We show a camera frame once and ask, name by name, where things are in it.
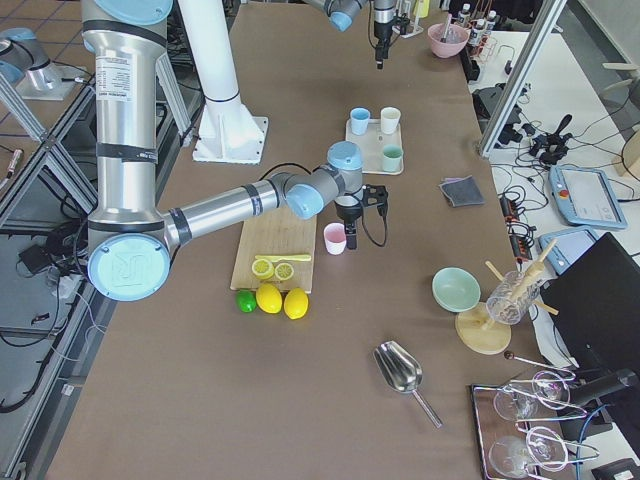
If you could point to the cream serving tray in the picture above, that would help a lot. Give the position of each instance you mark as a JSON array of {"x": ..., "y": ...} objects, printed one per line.
[{"x": 371, "y": 145}]

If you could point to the wooden cup tree stand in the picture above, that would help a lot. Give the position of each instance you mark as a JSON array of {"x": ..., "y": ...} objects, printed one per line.
[{"x": 484, "y": 335}]

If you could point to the black monitor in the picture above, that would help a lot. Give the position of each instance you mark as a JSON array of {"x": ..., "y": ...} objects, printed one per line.
[{"x": 598, "y": 302}]

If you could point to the yellow lemon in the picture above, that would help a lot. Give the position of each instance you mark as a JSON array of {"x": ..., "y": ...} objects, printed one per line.
[
  {"x": 268, "y": 298},
  {"x": 296, "y": 304}
]

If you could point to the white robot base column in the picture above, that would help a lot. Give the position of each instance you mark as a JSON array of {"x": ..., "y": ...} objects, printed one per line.
[{"x": 228, "y": 132}]

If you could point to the metal muddler rod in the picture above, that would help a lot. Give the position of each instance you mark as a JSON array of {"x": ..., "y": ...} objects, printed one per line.
[{"x": 445, "y": 28}]

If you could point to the grey folded cloth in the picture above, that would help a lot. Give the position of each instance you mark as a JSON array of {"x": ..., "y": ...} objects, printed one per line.
[{"x": 461, "y": 191}]

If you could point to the pink plastic cup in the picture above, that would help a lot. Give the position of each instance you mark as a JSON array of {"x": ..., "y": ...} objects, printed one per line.
[{"x": 335, "y": 238}]

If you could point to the green plastic cup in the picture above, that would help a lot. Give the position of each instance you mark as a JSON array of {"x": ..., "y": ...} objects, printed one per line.
[{"x": 392, "y": 157}]

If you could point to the blue plastic cup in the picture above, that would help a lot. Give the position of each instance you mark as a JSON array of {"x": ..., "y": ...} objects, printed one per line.
[{"x": 359, "y": 120}]

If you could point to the metal scoop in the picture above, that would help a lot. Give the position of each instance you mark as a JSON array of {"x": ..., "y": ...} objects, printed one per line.
[{"x": 403, "y": 373}]

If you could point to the lemon half slice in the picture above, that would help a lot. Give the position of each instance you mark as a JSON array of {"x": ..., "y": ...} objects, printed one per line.
[
  {"x": 262, "y": 269},
  {"x": 283, "y": 271}
]

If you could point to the wooden cutting board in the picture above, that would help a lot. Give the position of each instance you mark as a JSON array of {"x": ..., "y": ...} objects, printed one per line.
[{"x": 279, "y": 231}]

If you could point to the clear wine glass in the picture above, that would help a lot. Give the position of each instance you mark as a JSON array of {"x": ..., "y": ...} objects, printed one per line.
[
  {"x": 547, "y": 449},
  {"x": 513, "y": 405},
  {"x": 510, "y": 457},
  {"x": 551, "y": 390}
]

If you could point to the green plastic bowl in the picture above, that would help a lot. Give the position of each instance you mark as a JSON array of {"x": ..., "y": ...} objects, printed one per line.
[{"x": 455, "y": 289}]

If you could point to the green lime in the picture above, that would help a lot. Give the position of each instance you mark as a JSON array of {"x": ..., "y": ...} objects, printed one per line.
[{"x": 246, "y": 301}]

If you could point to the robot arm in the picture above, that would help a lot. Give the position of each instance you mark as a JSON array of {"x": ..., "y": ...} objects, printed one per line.
[
  {"x": 131, "y": 243},
  {"x": 341, "y": 15}
]

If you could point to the teach pendant tablet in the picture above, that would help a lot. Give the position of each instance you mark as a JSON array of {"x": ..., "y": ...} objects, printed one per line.
[
  {"x": 571, "y": 244},
  {"x": 584, "y": 197}
]

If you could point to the pink bowl with ice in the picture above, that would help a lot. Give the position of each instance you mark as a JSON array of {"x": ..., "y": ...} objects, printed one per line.
[{"x": 456, "y": 39}]

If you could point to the clear textured glass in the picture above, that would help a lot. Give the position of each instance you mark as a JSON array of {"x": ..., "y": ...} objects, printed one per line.
[{"x": 512, "y": 298}]

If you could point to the cream plastic cup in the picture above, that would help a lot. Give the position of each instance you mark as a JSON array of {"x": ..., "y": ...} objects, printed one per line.
[{"x": 389, "y": 119}]

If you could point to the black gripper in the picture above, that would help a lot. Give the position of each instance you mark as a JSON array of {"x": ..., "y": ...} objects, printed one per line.
[
  {"x": 348, "y": 213},
  {"x": 381, "y": 29}
]

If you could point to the yellow plastic knife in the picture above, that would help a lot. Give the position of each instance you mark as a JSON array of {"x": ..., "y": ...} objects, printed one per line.
[{"x": 285, "y": 258}]

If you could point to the black framed mirror tray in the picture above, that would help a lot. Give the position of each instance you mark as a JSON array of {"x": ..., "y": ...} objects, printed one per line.
[{"x": 489, "y": 426}]

